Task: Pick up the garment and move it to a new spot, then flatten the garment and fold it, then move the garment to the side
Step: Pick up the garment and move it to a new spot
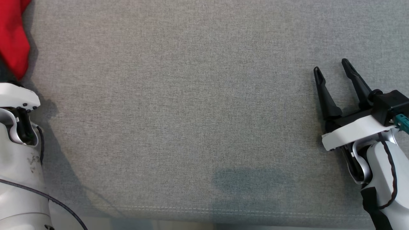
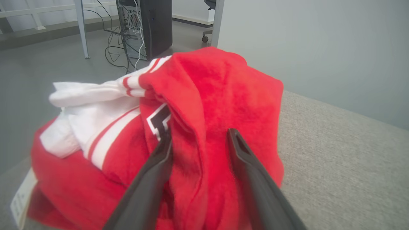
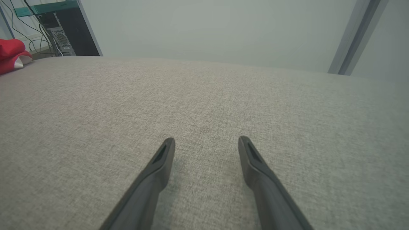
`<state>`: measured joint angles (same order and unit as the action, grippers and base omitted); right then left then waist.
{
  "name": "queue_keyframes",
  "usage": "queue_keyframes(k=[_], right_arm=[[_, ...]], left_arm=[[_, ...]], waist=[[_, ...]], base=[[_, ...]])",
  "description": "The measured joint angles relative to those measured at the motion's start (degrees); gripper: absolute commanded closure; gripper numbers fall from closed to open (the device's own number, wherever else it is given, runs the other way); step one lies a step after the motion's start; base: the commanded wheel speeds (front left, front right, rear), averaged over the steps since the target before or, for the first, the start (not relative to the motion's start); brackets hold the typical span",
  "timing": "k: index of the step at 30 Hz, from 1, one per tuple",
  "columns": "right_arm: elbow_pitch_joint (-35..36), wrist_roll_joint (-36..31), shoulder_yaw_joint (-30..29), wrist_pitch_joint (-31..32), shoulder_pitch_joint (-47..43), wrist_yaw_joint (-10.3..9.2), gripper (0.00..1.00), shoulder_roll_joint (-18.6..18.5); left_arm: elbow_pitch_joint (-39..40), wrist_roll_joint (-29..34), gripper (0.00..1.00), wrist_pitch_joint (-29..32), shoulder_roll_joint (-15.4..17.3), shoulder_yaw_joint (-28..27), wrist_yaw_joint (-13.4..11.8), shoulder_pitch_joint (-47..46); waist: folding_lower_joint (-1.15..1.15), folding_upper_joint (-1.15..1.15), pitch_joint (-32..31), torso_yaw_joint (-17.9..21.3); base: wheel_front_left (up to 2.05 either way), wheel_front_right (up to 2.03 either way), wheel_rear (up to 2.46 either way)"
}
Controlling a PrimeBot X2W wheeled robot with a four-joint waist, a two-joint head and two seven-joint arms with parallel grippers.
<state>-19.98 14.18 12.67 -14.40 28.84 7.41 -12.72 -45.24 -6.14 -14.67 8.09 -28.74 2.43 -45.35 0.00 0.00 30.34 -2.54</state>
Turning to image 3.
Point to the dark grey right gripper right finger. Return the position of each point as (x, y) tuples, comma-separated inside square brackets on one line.
[(271, 198)]

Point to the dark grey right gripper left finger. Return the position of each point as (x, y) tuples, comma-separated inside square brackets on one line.
[(143, 198)]

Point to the plain red folded garment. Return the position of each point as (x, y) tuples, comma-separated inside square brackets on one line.
[(9, 52)]

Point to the silver computer tower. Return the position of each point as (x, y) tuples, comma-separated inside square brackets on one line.
[(62, 41)]

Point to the black panel beside computer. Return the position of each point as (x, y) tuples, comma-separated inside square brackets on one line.
[(80, 32)]

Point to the metal shelf with teal edge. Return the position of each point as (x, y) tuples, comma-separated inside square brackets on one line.
[(41, 8)]

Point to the grey wall post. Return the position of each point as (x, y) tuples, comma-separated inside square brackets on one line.
[(354, 38)]

